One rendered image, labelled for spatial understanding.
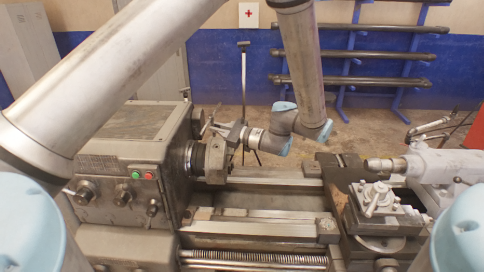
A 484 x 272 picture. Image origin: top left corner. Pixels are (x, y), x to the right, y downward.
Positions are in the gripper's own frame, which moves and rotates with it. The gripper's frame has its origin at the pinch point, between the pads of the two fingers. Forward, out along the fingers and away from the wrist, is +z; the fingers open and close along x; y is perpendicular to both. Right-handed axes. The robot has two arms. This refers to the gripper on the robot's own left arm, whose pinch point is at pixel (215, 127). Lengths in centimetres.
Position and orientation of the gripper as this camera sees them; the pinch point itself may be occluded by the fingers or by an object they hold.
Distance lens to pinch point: 107.2
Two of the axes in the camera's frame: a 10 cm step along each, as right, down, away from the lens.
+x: -3.8, 6.9, -6.1
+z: -9.2, -2.3, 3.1
